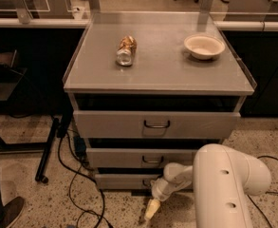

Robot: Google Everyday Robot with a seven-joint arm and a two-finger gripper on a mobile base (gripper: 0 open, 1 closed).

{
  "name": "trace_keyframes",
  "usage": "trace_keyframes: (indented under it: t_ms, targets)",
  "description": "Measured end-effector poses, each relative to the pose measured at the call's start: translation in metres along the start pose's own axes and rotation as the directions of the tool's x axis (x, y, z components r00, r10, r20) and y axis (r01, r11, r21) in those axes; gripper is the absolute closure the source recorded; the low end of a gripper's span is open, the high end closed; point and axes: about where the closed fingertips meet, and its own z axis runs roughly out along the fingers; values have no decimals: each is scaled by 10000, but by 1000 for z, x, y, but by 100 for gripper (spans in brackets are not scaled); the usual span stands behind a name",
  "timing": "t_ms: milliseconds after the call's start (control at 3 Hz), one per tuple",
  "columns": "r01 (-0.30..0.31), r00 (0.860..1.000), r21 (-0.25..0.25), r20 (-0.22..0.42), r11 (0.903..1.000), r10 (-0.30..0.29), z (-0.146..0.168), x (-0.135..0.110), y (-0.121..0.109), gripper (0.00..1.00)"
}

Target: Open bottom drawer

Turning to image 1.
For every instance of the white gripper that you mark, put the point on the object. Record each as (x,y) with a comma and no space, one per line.
(160,190)

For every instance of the grey bottom drawer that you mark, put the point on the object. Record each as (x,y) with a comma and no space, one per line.
(124,181)

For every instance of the grey drawer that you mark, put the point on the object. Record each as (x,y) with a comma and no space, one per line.
(124,181)
(152,124)
(137,158)

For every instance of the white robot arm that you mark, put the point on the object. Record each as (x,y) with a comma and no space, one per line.
(221,178)

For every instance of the grey middle drawer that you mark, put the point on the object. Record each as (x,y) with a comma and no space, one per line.
(137,158)

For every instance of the grey top drawer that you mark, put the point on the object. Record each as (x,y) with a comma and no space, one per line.
(152,124)

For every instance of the grey drawer cabinet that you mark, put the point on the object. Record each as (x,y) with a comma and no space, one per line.
(164,76)

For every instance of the black power strip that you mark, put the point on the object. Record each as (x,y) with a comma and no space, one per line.
(79,146)

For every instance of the crushed gold soda can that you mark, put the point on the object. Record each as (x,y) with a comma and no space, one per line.
(127,51)

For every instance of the white paper bowl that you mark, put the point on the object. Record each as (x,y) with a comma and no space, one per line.
(204,47)

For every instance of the black desk frame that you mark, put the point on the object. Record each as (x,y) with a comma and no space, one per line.
(10,77)

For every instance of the white horizontal rail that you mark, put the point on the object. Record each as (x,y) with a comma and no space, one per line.
(81,24)

